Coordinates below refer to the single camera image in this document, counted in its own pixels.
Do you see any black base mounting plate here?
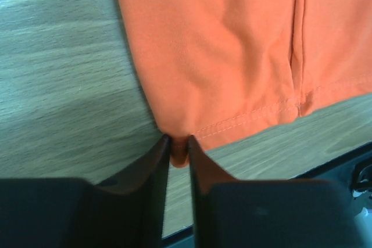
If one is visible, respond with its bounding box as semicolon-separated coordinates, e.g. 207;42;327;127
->
163;143;371;247

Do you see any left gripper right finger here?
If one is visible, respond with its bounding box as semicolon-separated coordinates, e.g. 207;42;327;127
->
188;137;359;247

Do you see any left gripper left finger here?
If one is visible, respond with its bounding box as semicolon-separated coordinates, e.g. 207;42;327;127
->
1;136;171;247

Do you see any orange t shirt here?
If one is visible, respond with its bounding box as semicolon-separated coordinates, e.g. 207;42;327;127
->
119;0;371;168

